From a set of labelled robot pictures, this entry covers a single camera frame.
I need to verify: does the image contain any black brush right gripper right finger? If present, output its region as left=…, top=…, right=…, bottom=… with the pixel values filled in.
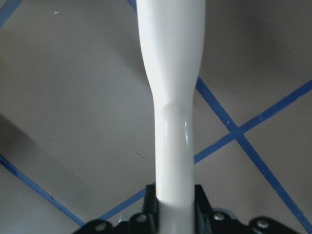
left=195, top=185, right=295, bottom=234

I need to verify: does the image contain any black brush right gripper left finger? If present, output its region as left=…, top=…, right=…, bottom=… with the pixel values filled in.
left=78, top=185, right=158, bottom=234

